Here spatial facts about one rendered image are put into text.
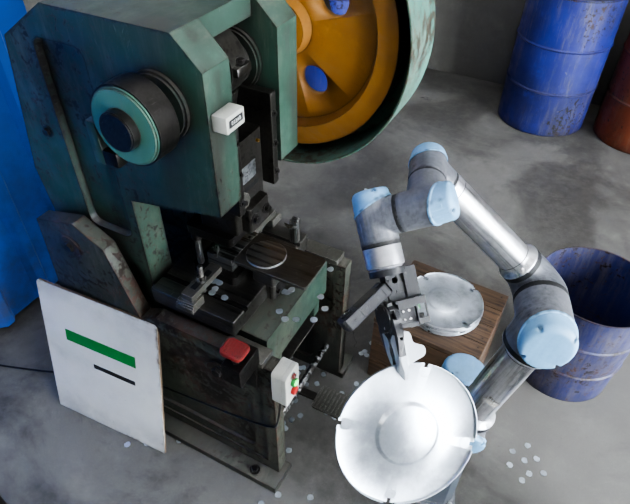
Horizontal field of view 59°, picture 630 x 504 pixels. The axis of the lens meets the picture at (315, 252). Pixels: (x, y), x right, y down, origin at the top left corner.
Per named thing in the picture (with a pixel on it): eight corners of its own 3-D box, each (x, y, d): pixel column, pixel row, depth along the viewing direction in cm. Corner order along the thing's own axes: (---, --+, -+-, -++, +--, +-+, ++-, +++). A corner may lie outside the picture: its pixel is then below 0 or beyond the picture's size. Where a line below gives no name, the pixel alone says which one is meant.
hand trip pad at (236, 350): (253, 362, 150) (251, 344, 145) (241, 378, 146) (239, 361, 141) (232, 352, 152) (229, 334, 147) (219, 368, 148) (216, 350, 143)
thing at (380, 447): (453, 510, 112) (454, 512, 111) (318, 492, 106) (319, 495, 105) (492, 375, 109) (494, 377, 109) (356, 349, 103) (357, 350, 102)
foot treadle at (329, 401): (351, 405, 206) (352, 397, 202) (339, 427, 199) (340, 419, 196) (220, 346, 226) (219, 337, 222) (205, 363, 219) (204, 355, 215)
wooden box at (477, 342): (489, 351, 239) (508, 295, 216) (458, 418, 215) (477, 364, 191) (404, 314, 254) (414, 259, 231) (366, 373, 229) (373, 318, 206)
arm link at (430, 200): (449, 159, 103) (393, 175, 107) (449, 194, 95) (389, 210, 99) (461, 193, 107) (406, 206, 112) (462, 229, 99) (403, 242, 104)
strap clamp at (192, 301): (226, 278, 170) (222, 254, 164) (193, 315, 159) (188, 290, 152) (210, 272, 172) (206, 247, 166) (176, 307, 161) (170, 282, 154)
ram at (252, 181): (278, 212, 165) (274, 124, 146) (250, 241, 155) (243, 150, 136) (229, 196, 171) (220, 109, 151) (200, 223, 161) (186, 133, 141)
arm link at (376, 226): (385, 183, 101) (342, 195, 104) (398, 242, 101) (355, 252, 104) (396, 185, 108) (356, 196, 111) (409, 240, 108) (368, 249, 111)
